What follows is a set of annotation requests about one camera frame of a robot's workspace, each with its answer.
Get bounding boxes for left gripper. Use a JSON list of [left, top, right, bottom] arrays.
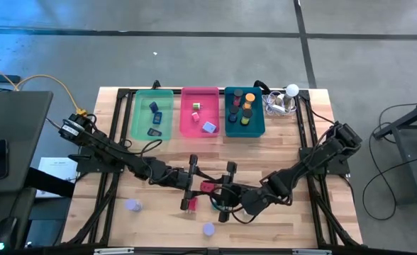
[[168, 154, 213, 211]]

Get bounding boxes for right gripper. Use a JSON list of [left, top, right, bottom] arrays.
[[210, 161, 254, 224]]

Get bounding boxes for lavender wall charger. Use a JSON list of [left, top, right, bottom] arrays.
[[201, 121, 218, 135]]

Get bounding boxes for yellow sand hourglass dark caps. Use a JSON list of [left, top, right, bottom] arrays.
[[240, 108, 254, 126]]

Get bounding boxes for red sand hourglass dark caps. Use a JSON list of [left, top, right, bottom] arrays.
[[232, 88, 244, 107]]

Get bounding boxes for orange hourglass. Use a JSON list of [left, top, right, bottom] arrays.
[[242, 92, 256, 111]]

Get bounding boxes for translucent pink plastic bin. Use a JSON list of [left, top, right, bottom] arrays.
[[179, 86, 221, 138]]

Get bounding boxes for teal plastic bin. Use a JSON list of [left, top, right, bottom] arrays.
[[223, 86, 267, 138]]

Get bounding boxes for translucent green plastic bin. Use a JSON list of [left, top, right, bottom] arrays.
[[129, 89, 175, 142]]

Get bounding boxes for silver aluminium extrusion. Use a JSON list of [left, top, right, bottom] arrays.
[[94, 247, 135, 255], [292, 249, 332, 255]]

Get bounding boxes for white light bulb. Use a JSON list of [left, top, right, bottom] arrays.
[[282, 83, 300, 107]]

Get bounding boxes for white paper booklet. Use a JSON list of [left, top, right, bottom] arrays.
[[35, 157, 79, 199]]

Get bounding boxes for black bar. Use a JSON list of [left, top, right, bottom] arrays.
[[23, 166, 77, 199]]

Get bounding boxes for dark grey desk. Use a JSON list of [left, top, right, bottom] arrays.
[[0, 90, 54, 194]]

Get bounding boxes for black computer mouse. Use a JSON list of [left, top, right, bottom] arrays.
[[0, 216, 18, 251]]

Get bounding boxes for black metal stand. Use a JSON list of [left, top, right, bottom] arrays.
[[371, 97, 417, 205]]

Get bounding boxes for white cable bundle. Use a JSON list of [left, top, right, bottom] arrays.
[[261, 90, 297, 117]]

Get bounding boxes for black table frame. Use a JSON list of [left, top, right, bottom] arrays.
[[61, 79, 364, 249]]

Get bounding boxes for yellow floor cable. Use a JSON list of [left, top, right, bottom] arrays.
[[0, 59, 88, 118]]

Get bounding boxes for black floor cable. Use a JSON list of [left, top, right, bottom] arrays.
[[362, 101, 417, 221]]

